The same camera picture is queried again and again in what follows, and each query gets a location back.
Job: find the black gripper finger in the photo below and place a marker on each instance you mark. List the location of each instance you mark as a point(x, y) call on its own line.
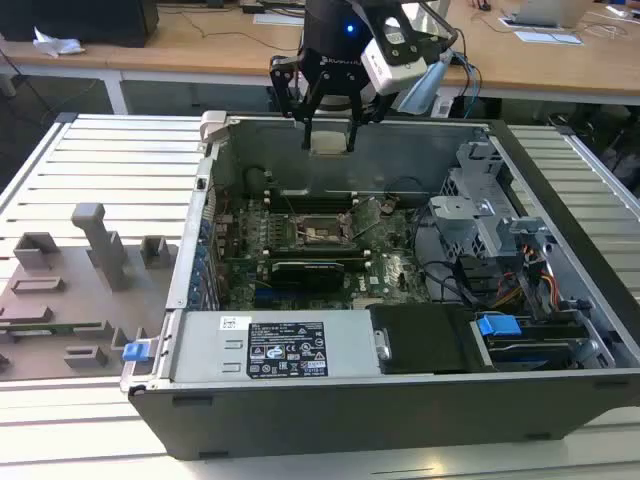
point(282, 85)
point(357, 107)

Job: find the silver CPU plate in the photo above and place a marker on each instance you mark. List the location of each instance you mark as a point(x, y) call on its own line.
point(328, 145)

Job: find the black RAM slot bank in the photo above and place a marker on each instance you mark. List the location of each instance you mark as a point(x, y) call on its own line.
point(350, 262)
point(300, 202)

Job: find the CPU socket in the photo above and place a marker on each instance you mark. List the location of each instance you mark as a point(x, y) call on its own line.
point(320, 236)

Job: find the blue expansion slot retainers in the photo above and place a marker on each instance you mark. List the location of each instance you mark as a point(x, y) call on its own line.
point(199, 265)

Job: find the white paper sheet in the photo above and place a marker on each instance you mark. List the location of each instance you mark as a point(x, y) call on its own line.
point(277, 19)
point(547, 37)

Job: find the grey plastic case latch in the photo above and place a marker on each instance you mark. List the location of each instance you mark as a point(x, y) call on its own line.
point(212, 125)

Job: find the black power adapter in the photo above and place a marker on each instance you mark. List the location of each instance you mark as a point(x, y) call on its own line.
point(253, 9)

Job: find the white socket box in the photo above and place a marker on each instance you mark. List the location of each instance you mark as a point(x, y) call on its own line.
point(442, 106)

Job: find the round coin cell battery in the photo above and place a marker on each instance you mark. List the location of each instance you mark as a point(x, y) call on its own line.
point(389, 205)

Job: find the metal drive cage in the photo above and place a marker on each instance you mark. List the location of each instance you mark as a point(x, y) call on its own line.
point(460, 220)

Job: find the green motherboard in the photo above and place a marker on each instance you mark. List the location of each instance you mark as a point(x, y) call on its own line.
point(390, 270)

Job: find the black graphics card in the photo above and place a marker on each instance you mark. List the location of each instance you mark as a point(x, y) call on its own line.
point(307, 277)

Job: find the silver laptop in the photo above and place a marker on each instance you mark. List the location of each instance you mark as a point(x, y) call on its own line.
point(545, 12)

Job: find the black box on desk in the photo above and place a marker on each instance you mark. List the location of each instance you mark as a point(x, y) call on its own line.
point(75, 20)

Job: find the crumpled white paper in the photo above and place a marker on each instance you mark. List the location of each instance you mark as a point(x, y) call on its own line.
point(57, 44)

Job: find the black plastic shroud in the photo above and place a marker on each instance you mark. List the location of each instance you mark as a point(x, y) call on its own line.
point(430, 340)

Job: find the hard disk in blue carrier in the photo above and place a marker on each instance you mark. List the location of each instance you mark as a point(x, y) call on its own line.
point(497, 325)

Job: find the grey power supply unit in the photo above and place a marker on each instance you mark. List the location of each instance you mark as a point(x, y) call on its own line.
point(200, 345)

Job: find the blue case latch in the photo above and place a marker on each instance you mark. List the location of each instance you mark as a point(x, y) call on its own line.
point(135, 351)

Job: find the grey parts rack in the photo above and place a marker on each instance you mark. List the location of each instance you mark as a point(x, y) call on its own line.
point(60, 300)

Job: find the black open PC case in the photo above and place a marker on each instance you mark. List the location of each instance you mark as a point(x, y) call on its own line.
point(350, 420)

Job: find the green RAM stick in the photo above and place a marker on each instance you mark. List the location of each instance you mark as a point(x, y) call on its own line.
point(60, 329)

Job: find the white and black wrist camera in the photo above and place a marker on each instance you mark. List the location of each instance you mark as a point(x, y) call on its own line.
point(387, 70)

